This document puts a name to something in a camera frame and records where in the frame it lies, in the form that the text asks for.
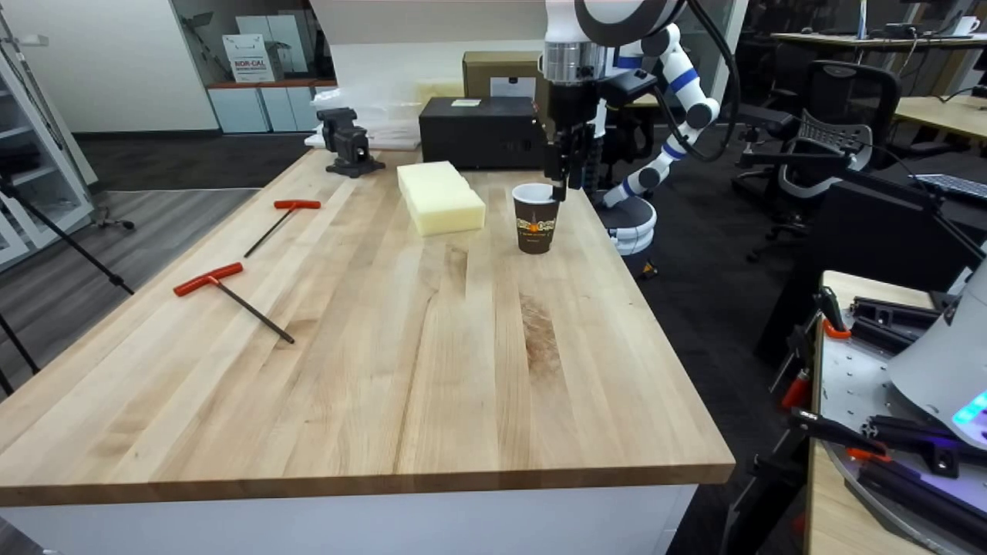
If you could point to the black mesh office chair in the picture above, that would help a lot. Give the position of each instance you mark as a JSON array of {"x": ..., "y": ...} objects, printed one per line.
[{"x": 841, "y": 127}]

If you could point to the black control box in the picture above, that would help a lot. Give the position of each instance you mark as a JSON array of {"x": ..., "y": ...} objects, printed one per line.
[{"x": 483, "y": 133}]

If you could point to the red t-handle wrench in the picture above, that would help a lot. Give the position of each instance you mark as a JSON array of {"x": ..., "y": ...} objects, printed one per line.
[
  {"x": 216, "y": 282},
  {"x": 284, "y": 208}
]

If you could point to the near red T-handle wrench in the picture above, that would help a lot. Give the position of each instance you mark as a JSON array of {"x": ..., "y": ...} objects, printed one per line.
[{"x": 216, "y": 282}]

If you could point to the yellow foam block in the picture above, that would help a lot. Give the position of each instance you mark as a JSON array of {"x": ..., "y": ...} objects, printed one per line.
[{"x": 438, "y": 200}]

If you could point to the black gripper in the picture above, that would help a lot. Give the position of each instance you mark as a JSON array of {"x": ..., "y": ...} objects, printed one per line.
[{"x": 570, "y": 109}]

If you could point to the far red T-handle wrench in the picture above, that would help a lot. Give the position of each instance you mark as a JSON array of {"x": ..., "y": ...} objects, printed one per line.
[{"x": 284, "y": 208}]

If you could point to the orange black bar clamp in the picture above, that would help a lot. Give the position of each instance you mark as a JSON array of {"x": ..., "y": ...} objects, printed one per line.
[{"x": 876, "y": 468}]

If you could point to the cardboard box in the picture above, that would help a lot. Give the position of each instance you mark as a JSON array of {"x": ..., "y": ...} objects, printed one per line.
[{"x": 500, "y": 76}]

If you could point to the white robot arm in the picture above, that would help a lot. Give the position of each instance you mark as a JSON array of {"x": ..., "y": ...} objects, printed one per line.
[{"x": 597, "y": 60}]

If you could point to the brown paper coffee cup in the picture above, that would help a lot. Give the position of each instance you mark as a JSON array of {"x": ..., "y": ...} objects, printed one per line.
[{"x": 533, "y": 216}]

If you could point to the black bench vise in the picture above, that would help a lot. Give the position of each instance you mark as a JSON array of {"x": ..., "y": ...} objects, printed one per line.
[{"x": 345, "y": 139}]

